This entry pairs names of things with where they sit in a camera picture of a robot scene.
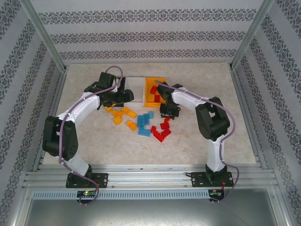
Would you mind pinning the aluminium frame post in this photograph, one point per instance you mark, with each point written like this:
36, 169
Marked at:
45, 35
249, 35

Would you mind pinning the aluminium side rail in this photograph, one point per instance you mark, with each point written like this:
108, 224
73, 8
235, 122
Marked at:
57, 94
248, 117

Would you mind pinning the black plastic container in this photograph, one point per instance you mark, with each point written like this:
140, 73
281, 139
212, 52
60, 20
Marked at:
121, 103

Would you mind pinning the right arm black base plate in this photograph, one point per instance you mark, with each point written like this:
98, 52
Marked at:
198, 180

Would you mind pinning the yellow plastic container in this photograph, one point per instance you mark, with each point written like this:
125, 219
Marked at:
148, 101

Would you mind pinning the white plastic container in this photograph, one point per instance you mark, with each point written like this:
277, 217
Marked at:
135, 84

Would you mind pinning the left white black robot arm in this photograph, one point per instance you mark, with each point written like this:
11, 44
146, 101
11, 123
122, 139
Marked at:
80, 110

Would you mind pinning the red lego brick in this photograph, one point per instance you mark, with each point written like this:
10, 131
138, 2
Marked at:
166, 133
158, 97
159, 136
153, 129
166, 121
153, 89
164, 126

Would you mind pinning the aluminium mounting rail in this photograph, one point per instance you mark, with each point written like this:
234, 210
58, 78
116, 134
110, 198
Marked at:
150, 179

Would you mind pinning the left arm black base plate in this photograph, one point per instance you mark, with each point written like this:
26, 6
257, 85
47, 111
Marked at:
102, 180

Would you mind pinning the metal sheet panel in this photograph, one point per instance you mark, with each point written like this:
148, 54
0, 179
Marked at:
150, 212

